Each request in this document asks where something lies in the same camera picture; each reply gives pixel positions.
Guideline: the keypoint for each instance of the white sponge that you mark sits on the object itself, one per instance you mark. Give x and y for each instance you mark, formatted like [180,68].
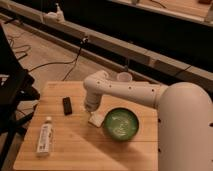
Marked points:
[96,120]

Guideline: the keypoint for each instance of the white object on ledge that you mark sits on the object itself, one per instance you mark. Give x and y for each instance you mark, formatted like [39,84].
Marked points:
[58,15]

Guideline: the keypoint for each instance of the white plastic bottle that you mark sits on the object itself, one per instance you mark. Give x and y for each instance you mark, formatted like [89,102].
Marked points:
[45,138]

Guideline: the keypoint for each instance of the green bowl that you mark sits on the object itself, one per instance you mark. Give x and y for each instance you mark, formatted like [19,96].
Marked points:
[121,124]

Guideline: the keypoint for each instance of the black rectangular block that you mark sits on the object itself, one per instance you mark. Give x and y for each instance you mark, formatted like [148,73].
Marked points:
[67,106]

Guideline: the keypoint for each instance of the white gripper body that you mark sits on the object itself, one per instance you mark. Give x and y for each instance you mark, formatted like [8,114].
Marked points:
[92,102]

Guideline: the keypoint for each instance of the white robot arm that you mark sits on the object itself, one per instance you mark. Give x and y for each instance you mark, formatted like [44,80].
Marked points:
[185,112]

